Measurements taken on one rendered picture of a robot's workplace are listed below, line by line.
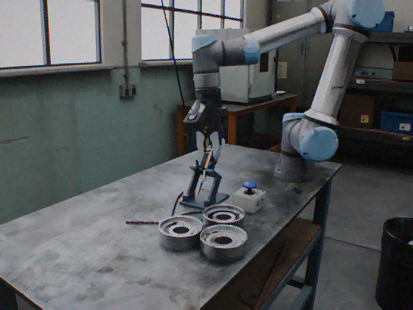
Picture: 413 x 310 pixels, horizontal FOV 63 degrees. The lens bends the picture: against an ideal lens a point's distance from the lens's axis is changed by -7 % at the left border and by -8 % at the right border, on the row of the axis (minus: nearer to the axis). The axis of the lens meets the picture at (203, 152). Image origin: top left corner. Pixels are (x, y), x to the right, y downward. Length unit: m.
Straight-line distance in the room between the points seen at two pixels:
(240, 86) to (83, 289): 2.55
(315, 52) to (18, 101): 3.43
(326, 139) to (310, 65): 3.54
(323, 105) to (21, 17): 1.87
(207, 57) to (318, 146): 0.42
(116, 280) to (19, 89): 1.72
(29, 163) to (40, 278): 1.65
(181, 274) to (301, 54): 4.10
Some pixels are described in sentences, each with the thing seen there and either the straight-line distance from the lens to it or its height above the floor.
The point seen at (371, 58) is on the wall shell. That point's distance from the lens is 4.70.
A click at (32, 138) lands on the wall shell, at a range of 2.37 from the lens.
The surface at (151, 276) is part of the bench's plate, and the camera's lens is 0.75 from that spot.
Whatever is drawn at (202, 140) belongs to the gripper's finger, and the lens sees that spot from 1.06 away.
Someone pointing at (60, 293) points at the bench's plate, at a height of 0.80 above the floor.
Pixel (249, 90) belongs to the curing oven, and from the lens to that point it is 3.03.
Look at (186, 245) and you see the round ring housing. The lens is 0.82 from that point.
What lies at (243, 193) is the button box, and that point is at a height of 0.85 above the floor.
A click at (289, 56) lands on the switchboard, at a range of 4.71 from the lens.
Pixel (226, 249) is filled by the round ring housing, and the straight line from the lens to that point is 0.76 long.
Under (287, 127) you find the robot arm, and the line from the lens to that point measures 1.25.
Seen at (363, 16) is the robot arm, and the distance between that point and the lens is 1.13.
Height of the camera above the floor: 1.23
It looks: 16 degrees down
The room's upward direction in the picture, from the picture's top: 1 degrees clockwise
